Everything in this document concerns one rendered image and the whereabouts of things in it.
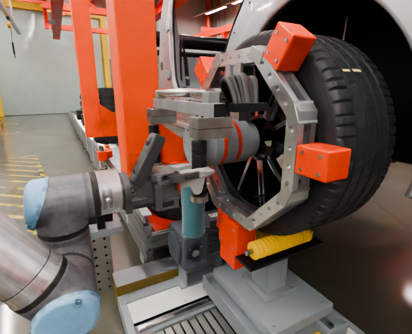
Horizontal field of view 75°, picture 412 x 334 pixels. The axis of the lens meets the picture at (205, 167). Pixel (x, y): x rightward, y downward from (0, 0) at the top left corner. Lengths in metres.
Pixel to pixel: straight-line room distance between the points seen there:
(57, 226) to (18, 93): 13.12
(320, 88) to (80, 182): 0.57
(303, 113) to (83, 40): 2.69
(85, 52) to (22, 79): 10.59
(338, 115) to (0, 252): 0.67
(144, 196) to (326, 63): 0.53
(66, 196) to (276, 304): 0.89
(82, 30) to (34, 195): 2.69
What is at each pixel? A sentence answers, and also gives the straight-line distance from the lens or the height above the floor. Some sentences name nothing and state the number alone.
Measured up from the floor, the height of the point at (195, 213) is 0.58.
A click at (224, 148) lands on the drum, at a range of 0.78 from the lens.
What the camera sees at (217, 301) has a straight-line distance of 1.31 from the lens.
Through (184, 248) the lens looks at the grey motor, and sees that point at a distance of 1.22.
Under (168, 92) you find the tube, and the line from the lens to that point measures 0.85.
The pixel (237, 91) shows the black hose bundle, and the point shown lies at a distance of 0.64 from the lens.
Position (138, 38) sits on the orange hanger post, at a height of 1.20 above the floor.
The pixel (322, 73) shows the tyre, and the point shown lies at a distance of 0.74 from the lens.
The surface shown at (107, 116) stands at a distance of 3.14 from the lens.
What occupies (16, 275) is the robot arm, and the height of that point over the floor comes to 0.78.
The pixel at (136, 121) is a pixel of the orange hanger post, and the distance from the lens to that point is 1.19.
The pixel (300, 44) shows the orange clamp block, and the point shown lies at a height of 1.11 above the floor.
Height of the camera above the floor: 1.01
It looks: 16 degrees down
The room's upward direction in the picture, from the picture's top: straight up
